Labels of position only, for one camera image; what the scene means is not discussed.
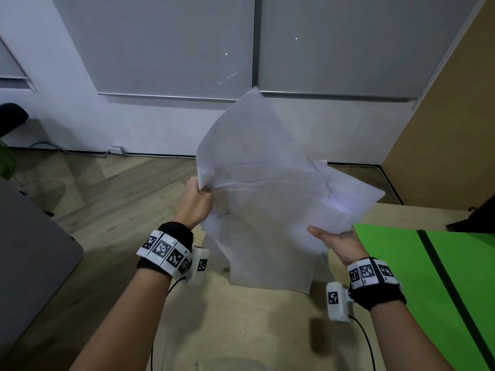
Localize black strip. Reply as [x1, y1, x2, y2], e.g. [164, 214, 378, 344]
[416, 229, 495, 368]

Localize grey floor cable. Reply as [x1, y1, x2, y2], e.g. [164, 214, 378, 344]
[22, 140, 110, 157]

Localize person's right forearm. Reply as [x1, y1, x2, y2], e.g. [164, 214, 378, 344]
[369, 297, 455, 371]

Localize grey window blind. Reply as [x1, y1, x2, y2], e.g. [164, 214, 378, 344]
[50, 0, 256, 102]
[0, 38, 36, 92]
[257, 0, 485, 103]

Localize bundle of white paper sheets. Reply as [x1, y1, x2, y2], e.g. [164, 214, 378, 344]
[196, 87, 386, 294]

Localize person's left hand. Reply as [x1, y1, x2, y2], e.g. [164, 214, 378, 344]
[173, 176, 214, 231]

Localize person's left forearm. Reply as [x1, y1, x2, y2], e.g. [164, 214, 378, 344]
[70, 263, 175, 371]

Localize green mat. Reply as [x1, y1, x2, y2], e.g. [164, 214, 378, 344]
[353, 223, 495, 371]

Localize brown wooden panel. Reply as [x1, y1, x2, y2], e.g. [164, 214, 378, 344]
[381, 0, 495, 212]

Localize grey table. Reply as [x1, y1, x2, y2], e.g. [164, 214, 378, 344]
[0, 177, 84, 360]

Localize black marker wristband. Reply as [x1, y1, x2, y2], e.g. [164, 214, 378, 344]
[346, 257, 408, 312]
[136, 222, 194, 281]

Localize green cloth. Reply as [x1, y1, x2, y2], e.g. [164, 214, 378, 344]
[0, 140, 17, 180]

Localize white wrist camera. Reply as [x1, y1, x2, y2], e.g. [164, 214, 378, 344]
[185, 247, 210, 286]
[326, 281, 355, 323]

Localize person's right hand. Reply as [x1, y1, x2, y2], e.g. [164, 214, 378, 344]
[307, 226, 370, 267]

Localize black camera cable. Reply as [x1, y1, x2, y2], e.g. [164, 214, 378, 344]
[348, 314, 377, 371]
[149, 276, 187, 371]

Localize black bag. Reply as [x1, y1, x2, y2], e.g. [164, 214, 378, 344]
[445, 195, 495, 234]

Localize black chair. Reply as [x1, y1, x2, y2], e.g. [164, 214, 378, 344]
[0, 103, 30, 138]

